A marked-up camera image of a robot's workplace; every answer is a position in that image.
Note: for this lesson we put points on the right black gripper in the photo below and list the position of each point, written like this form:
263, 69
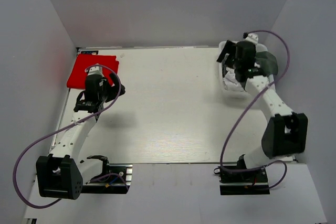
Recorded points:
229, 48

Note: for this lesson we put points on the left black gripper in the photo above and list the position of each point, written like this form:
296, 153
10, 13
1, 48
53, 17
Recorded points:
115, 81

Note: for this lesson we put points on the white t shirt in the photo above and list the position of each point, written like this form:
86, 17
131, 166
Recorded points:
229, 81

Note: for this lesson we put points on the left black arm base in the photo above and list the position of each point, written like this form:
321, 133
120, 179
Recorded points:
115, 179

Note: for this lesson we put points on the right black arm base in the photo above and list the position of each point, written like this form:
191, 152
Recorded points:
242, 184

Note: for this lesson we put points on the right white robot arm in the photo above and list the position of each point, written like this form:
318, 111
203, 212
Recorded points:
285, 133

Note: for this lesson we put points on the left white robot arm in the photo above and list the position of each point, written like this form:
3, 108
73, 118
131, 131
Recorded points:
61, 174

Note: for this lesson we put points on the folded red t shirt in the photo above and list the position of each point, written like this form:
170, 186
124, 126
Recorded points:
83, 61

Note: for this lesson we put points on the grey t shirt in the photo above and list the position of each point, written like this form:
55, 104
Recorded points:
267, 62

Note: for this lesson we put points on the blue label sticker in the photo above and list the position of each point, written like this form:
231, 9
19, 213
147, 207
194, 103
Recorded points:
89, 52

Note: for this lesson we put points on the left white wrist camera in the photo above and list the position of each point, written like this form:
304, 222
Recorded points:
95, 69

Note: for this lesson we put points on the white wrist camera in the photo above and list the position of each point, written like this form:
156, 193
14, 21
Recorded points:
95, 69
251, 37

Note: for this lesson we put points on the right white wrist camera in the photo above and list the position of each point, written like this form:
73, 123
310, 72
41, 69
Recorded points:
251, 37

